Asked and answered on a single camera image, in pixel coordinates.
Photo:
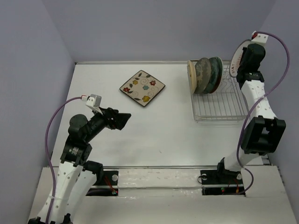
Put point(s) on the cream bird plate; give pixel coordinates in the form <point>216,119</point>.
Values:
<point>192,76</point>

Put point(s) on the metal wire dish rack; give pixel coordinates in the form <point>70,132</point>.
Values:
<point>226,104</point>

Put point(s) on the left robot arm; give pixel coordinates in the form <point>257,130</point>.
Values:
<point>76,174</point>

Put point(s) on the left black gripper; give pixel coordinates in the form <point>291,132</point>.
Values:
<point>119,119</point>

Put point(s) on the teal and red round plate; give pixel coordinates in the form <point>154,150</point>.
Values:
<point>220,66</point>

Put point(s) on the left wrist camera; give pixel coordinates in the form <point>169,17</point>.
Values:
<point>92,102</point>

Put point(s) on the dark blue blossom plate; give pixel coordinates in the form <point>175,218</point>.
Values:
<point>214,74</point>

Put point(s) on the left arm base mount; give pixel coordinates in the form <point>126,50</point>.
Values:
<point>106,186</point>

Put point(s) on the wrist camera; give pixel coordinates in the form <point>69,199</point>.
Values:
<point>258,38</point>
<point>92,102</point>

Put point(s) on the square cream flower plate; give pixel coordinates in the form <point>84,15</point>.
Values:
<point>142,88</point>

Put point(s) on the grey deer round plate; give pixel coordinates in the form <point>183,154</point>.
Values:
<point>203,73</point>

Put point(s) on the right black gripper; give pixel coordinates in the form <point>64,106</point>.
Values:
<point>246,49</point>

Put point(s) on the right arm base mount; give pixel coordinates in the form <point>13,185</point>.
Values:
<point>214,184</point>

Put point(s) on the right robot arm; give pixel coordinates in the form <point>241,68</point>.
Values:
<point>262,130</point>

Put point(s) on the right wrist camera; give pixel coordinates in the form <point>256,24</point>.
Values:
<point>258,38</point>

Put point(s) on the white orange sunburst round plate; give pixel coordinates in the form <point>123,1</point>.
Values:
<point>236,59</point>

